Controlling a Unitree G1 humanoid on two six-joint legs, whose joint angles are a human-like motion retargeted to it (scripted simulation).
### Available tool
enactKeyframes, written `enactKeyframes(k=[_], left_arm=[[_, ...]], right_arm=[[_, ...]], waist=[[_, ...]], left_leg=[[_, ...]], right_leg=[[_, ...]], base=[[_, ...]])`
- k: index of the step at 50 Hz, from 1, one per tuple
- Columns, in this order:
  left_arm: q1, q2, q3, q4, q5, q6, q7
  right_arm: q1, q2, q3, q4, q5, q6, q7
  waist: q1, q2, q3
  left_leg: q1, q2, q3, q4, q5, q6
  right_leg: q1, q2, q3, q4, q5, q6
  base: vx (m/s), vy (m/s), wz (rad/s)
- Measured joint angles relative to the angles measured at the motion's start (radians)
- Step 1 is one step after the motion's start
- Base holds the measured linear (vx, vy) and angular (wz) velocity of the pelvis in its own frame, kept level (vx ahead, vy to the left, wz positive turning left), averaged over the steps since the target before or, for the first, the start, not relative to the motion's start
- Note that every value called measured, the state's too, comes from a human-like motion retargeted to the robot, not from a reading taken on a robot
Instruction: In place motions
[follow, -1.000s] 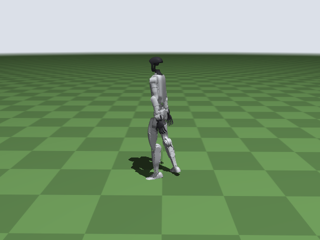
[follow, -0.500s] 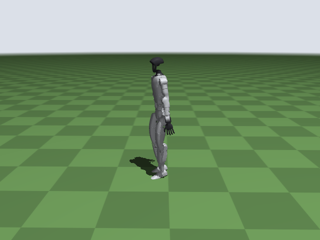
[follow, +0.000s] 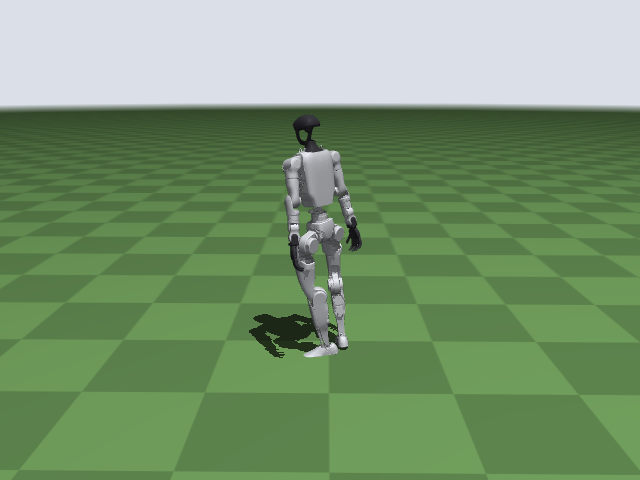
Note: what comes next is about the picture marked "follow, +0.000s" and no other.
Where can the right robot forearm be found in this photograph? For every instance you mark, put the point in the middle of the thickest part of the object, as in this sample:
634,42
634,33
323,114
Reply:
346,207

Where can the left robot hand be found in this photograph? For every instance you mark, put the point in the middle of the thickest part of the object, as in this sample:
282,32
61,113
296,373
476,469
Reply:
293,252

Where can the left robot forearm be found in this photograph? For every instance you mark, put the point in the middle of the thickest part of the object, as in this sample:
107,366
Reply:
293,218

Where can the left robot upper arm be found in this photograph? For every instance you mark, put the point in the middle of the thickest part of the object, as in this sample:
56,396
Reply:
291,167

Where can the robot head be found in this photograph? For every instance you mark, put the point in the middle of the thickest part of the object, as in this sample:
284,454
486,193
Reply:
307,123

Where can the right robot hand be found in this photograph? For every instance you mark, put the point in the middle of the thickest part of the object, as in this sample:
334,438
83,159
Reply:
354,235

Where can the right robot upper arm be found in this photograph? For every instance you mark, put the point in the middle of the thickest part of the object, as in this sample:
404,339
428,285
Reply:
340,187

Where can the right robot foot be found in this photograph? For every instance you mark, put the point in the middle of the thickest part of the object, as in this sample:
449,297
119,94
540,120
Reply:
342,341

